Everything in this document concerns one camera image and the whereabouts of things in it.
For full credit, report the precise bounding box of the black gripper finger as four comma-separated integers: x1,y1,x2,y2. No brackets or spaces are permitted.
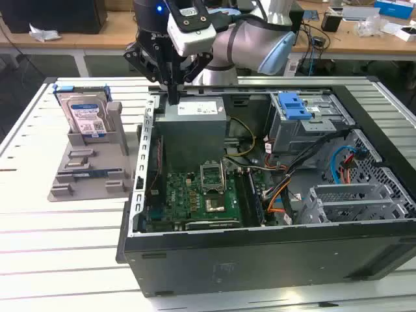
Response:
123,44,174,105
174,53,213,105

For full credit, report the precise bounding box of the hard disk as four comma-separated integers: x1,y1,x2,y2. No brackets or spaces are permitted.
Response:
51,83,114,146

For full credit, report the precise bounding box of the grey disk bay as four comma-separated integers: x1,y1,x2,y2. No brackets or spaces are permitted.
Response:
295,183,416,225

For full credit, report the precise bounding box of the wooden desk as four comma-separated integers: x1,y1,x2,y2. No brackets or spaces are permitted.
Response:
0,0,416,79

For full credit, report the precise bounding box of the grey power supply unit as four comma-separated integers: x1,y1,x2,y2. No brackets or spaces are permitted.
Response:
153,96,228,173

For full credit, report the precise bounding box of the crumpled white paper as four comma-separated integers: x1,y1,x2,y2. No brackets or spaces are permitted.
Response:
28,22,62,43

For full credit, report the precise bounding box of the metal socket cover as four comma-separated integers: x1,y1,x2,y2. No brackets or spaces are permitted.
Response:
200,161,228,195

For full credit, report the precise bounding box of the large black box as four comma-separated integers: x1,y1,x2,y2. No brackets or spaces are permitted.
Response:
0,0,108,35

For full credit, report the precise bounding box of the grey parts rack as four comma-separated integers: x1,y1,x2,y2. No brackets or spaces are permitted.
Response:
47,100,137,203

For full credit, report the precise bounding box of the blue drive cage latch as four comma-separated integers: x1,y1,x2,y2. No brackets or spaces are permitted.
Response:
278,92,311,121

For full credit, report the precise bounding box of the black computer tower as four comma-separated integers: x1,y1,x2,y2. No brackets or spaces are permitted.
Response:
289,8,306,33

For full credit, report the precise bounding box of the small CPU plate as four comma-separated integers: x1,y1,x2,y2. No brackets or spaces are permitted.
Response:
66,155,88,168

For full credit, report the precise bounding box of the blue RAM stick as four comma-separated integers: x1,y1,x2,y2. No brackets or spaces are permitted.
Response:
73,168,110,179

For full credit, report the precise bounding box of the grey drive cage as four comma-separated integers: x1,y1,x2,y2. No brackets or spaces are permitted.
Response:
269,92,357,163

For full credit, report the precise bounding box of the green motherboard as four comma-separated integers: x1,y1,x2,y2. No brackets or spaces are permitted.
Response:
144,168,280,233

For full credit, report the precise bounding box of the CPU socket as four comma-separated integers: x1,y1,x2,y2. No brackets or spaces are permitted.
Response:
204,193,227,212

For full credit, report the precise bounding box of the small black box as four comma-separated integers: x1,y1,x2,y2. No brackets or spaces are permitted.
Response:
321,12,343,33

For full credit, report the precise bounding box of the black graphics card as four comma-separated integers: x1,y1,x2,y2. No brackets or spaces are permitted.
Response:
174,219,243,232

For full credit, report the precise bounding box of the grey flat tray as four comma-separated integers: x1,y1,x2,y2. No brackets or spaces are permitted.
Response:
343,6,381,22

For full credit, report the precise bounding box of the clear plastic bag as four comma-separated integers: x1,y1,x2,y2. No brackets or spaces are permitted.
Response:
356,16,391,36

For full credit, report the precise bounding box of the black open PC case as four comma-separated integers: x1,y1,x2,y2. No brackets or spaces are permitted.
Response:
116,76,416,298

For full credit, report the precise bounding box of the blue cardboard box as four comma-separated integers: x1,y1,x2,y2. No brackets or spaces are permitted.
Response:
373,0,416,17

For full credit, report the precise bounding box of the white box black insert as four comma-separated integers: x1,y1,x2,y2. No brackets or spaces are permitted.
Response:
395,25,416,42

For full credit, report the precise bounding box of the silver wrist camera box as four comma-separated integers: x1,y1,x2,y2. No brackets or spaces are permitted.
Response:
166,13,218,58

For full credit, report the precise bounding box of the yellow black wire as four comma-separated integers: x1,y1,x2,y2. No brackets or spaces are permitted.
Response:
224,116,257,162

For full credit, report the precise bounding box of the red fan wire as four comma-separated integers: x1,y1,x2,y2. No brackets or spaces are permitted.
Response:
151,135,164,196

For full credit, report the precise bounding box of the black sleeved cable bundle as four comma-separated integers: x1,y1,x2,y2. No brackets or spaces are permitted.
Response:
266,128,355,199

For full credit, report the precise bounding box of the orange wire bundle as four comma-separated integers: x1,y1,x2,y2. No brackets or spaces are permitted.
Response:
265,180,295,215

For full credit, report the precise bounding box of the blue data wire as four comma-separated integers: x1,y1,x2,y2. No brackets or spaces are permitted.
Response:
330,145,368,183

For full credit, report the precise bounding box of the red orange power wire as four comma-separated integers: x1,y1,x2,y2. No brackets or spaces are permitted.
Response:
339,155,358,185

